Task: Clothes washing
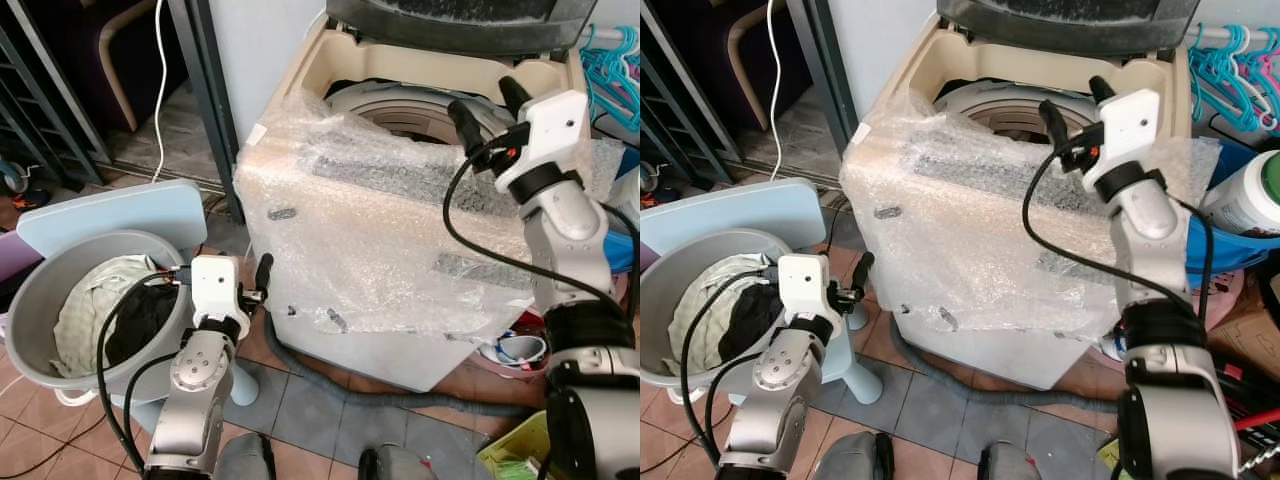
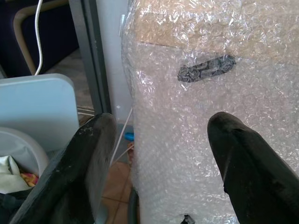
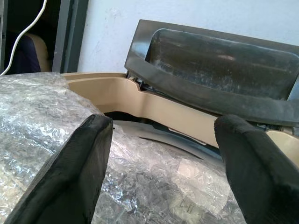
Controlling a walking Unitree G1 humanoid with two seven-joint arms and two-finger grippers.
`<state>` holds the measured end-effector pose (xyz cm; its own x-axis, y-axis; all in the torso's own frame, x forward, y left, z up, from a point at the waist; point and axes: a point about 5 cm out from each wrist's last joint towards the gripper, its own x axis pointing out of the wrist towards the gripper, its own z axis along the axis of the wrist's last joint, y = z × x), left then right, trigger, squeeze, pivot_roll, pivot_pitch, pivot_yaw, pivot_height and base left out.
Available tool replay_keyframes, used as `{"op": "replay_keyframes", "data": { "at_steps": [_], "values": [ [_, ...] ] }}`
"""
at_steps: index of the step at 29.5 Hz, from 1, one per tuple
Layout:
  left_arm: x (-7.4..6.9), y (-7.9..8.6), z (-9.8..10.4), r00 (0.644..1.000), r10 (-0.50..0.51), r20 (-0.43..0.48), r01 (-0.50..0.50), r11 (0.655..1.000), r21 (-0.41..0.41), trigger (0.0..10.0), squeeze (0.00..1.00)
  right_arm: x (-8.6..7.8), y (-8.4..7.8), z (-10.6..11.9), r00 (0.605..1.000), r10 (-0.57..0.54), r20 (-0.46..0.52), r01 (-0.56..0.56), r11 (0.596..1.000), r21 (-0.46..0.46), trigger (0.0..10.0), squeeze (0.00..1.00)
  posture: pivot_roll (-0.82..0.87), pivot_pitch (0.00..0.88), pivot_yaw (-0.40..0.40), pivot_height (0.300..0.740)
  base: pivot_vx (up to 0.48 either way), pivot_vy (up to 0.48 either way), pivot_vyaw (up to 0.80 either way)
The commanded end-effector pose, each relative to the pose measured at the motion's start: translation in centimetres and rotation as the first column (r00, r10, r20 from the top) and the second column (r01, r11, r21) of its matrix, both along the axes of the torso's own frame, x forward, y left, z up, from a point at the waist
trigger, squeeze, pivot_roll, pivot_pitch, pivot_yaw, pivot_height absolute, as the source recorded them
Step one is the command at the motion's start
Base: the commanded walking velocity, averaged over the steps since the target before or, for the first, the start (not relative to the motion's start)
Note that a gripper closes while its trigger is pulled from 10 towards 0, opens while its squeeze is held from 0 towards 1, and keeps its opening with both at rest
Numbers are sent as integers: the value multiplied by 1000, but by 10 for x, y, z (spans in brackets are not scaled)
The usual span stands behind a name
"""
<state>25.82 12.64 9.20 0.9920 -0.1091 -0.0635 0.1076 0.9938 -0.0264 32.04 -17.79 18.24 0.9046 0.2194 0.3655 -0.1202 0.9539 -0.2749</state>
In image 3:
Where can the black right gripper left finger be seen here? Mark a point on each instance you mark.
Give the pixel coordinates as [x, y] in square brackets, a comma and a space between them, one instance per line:
[67, 177]

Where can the dark grey washer lid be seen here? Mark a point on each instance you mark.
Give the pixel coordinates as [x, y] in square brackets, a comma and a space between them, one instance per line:
[210, 70]

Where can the grey door frame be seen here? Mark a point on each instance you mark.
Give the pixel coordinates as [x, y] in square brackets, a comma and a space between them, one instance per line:
[70, 35]

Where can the clear bubble wrap sheet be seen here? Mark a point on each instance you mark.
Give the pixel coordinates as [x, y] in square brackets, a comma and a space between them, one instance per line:
[149, 177]

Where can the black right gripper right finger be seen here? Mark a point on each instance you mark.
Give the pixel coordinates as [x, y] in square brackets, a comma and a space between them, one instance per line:
[259, 172]

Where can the beige chair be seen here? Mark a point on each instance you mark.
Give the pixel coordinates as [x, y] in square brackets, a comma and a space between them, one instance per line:
[38, 52]

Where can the beige top-load washing machine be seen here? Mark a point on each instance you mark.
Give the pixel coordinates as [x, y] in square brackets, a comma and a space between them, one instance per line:
[149, 106]

